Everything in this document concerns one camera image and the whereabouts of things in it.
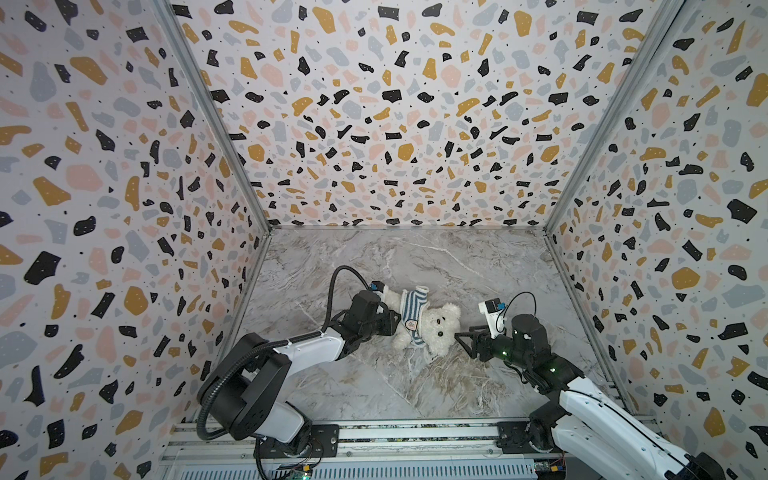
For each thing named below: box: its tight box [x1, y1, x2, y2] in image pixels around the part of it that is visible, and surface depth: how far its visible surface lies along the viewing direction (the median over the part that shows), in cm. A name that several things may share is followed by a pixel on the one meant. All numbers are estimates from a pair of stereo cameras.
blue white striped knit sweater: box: [401, 285, 430, 347], surface depth 89 cm
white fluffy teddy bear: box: [380, 286, 461, 357], surface depth 89 cm
